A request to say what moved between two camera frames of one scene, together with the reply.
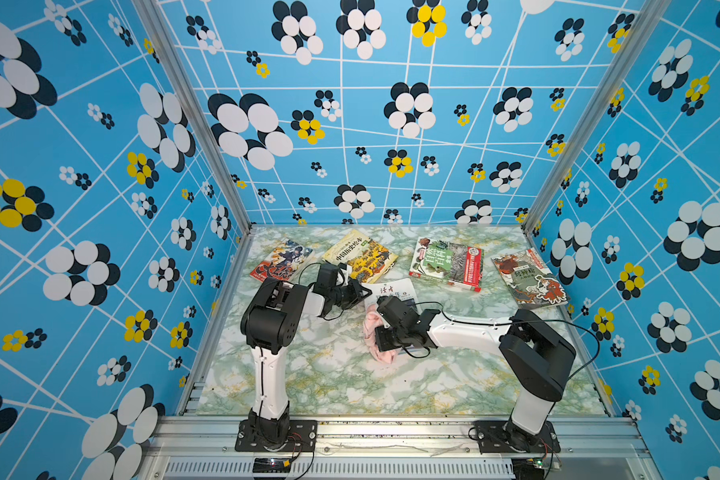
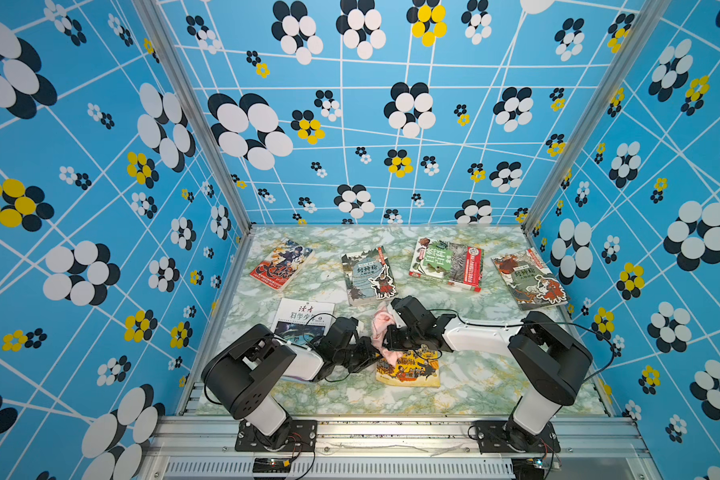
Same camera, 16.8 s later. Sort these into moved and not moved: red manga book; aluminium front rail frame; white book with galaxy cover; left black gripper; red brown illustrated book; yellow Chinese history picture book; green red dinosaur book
Moved: left black gripper; white book with galaxy cover; yellow Chinese history picture book
Not moved: red brown illustrated book; green red dinosaur book; aluminium front rail frame; red manga book
